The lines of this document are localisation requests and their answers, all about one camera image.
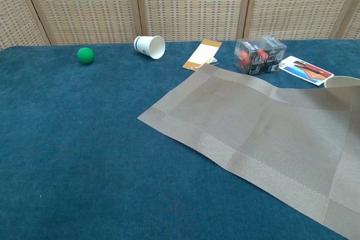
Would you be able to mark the white brown paper bookmark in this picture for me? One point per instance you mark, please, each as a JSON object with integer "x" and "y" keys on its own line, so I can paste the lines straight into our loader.
{"x": 202, "y": 53}

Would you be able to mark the white paper cup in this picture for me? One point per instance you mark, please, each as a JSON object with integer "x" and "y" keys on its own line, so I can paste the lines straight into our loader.
{"x": 146, "y": 46}

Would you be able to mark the brown woven placemat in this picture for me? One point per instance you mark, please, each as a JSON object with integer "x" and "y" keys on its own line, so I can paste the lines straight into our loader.
{"x": 267, "y": 138}

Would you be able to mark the beige bowl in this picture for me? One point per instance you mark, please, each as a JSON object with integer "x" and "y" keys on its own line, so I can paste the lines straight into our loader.
{"x": 343, "y": 82}

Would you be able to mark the clear box with red toys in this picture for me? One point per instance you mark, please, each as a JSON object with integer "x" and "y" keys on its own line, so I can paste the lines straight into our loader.
{"x": 258, "y": 57}

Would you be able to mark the woven wooden folding screen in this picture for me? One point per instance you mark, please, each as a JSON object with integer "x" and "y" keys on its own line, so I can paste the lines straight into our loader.
{"x": 180, "y": 4}

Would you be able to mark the green ball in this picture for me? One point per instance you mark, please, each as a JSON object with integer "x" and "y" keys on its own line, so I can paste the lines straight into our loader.
{"x": 86, "y": 55}

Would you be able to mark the blue table cloth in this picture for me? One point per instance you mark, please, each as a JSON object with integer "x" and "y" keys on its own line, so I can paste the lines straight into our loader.
{"x": 70, "y": 138}

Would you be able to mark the printed picture card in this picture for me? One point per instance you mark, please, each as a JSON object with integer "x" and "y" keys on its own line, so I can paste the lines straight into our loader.
{"x": 306, "y": 70}

